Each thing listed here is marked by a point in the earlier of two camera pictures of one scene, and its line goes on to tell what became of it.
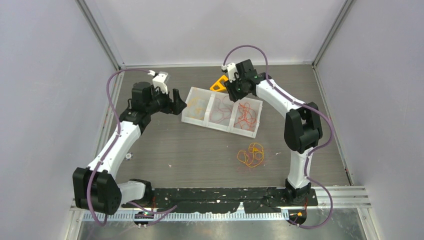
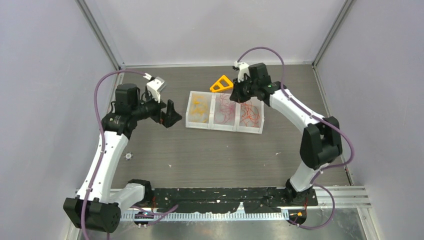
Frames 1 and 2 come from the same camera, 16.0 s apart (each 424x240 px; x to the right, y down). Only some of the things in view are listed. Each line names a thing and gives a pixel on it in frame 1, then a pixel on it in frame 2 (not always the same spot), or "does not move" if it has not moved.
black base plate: x=252 y=200 does not move
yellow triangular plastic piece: x=222 y=86 does not move
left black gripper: x=172 y=107 to x=169 y=118
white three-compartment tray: x=212 y=108 does not move
